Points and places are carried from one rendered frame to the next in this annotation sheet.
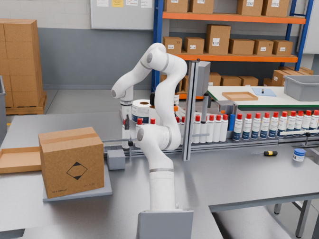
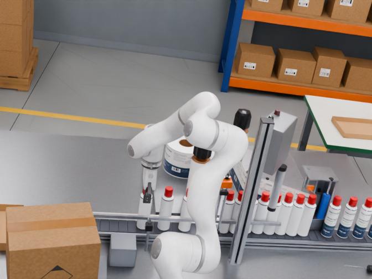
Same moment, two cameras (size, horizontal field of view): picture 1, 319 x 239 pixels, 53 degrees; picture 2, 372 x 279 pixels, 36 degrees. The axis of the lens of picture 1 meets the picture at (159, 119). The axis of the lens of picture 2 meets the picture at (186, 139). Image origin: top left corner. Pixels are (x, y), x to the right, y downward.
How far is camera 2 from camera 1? 54 cm
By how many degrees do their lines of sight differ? 8
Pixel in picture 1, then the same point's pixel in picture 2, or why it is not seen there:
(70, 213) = not seen: outside the picture
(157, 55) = (200, 128)
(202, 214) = not seen: outside the picture
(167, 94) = (208, 190)
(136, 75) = (169, 132)
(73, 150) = (54, 250)
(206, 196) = not seen: outside the picture
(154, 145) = (174, 271)
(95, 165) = (84, 272)
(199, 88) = (270, 163)
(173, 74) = (222, 156)
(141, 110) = (179, 157)
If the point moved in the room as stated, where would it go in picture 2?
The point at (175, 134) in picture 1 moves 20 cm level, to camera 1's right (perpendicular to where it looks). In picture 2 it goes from (211, 253) to (273, 267)
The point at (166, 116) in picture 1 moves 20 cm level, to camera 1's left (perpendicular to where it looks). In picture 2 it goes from (202, 223) to (141, 210)
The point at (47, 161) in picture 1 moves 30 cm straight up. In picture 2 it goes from (14, 263) to (14, 187)
